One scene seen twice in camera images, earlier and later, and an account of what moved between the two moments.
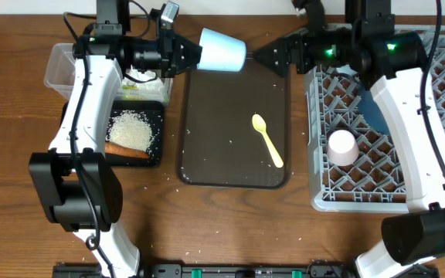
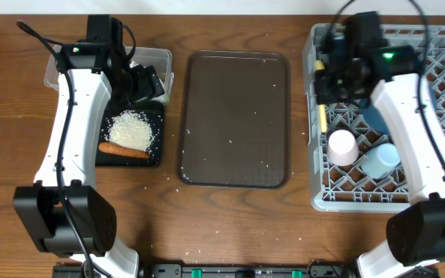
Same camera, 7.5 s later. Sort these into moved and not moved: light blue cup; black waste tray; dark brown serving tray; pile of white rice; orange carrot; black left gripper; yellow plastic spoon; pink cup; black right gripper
Moved: black left gripper; yellow plastic spoon; light blue cup; black right gripper
Not moved: black waste tray; dark brown serving tray; pink cup; pile of white rice; orange carrot
